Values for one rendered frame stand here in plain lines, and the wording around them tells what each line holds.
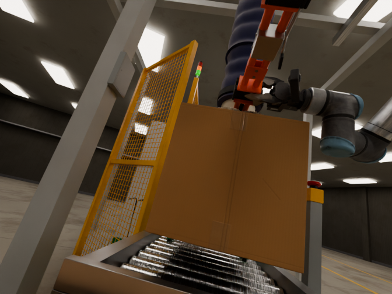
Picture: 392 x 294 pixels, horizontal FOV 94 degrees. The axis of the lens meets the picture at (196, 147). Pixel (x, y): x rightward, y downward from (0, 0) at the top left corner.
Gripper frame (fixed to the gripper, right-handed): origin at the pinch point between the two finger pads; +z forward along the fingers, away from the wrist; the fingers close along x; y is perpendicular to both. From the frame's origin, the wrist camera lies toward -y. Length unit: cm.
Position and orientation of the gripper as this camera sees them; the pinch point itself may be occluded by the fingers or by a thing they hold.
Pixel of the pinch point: (249, 86)
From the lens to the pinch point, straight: 70.6
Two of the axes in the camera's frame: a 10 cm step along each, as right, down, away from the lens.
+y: 0.3, 3.1, 9.5
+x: 2.2, -9.3, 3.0
